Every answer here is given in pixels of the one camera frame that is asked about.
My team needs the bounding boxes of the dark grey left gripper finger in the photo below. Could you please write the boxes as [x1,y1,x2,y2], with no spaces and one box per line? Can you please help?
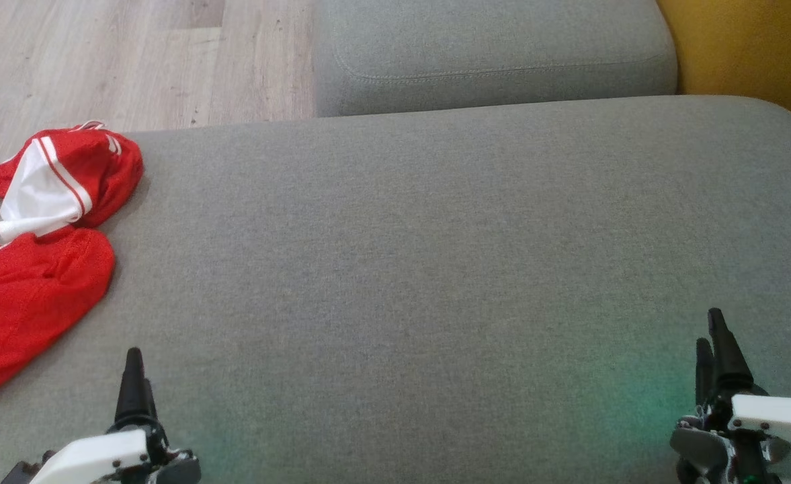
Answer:
[144,378,161,427]
[114,348,149,427]

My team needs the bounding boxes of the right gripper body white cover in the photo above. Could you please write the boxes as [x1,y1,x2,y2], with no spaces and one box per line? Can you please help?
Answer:
[669,385,791,484]

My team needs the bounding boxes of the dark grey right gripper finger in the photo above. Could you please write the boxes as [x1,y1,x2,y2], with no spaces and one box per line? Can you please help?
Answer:
[696,337,715,405]
[708,308,755,399]

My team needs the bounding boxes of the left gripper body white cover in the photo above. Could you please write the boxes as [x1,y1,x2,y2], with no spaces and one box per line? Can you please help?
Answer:
[0,422,202,484]

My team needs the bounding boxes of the red shorts with white trim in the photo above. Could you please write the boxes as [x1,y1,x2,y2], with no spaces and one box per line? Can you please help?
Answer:
[0,227,116,408]

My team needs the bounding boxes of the large grey sofa chaise seat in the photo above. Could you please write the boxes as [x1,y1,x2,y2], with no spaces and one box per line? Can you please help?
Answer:
[0,95,791,484]

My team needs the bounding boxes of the yellow sofa back cushion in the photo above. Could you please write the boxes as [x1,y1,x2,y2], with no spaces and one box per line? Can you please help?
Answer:
[656,0,791,142]

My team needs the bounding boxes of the grey sofa seat cushion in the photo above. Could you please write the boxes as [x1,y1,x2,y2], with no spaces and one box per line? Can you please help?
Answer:
[313,0,678,118]

